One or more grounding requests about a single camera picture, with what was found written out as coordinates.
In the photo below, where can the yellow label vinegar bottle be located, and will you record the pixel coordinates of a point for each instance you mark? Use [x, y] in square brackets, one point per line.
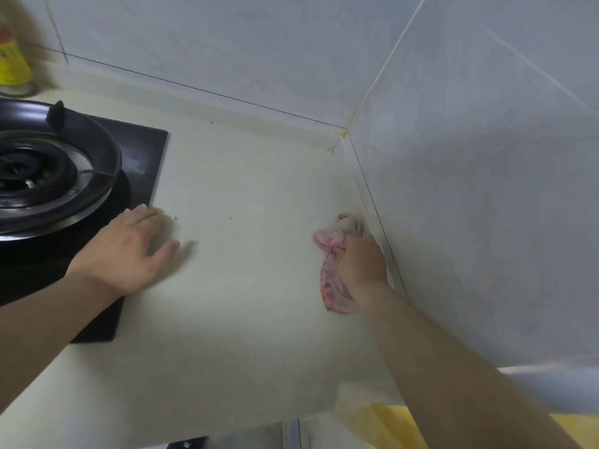
[14, 65]

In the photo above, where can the person's right forearm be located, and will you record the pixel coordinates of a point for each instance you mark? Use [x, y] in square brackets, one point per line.
[458, 378]

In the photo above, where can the person's left forearm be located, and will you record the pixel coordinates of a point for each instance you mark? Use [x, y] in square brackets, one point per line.
[42, 332]

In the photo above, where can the yellow dotted curtain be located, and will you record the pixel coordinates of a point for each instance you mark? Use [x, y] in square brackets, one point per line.
[388, 430]

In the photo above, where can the person's right hand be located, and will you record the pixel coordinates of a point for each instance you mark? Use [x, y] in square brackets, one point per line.
[362, 266]

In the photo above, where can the person's black left shoe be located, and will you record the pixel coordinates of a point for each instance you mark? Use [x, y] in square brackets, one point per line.
[187, 444]

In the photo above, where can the black round stove burner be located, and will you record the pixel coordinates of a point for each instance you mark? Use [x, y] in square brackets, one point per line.
[56, 172]

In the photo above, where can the pink dish cloth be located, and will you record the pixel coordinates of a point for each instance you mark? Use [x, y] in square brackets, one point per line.
[330, 285]

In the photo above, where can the black glass gas stove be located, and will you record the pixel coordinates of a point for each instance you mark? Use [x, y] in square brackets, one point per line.
[140, 154]

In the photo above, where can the person's left hand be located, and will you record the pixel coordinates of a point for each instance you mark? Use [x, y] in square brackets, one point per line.
[121, 257]

